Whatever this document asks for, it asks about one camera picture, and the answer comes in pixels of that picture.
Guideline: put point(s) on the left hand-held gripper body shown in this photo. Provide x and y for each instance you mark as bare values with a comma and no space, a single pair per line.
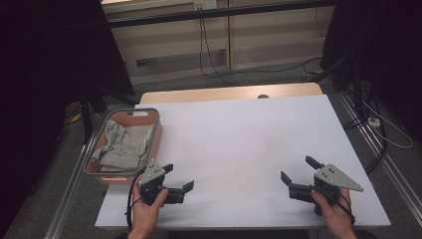
152,176

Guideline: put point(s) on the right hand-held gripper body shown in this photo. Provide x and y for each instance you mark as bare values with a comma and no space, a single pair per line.
331,177

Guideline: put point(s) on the pink basket with grey rim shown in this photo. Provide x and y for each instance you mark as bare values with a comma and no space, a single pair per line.
154,132

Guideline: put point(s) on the grey pants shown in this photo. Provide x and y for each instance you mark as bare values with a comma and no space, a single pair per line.
124,147

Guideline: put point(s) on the person's right hand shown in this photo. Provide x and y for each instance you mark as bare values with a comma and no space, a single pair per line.
333,217

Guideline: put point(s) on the person's left hand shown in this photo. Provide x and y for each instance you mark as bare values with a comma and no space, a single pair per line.
146,217

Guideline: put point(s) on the white table board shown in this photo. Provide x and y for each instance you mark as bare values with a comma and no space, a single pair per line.
232,149

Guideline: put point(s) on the white power strip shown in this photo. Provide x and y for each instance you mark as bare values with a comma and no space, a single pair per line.
374,122

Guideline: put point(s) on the wooden table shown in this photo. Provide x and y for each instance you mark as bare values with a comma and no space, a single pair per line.
199,94

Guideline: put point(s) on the black stand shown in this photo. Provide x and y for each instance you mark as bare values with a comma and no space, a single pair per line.
87,116

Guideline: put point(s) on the yellow floor tag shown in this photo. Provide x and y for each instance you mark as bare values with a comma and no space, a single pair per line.
312,72

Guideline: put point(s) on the black curtain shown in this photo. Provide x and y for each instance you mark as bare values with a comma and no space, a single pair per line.
43,66
391,49

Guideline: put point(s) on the black horizontal bar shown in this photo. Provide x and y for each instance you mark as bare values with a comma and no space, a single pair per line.
215,13

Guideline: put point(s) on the metal floor rail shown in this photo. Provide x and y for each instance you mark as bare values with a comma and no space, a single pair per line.
71,186
384,159

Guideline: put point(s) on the white wall socket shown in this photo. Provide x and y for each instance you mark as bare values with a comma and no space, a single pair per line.
205,4

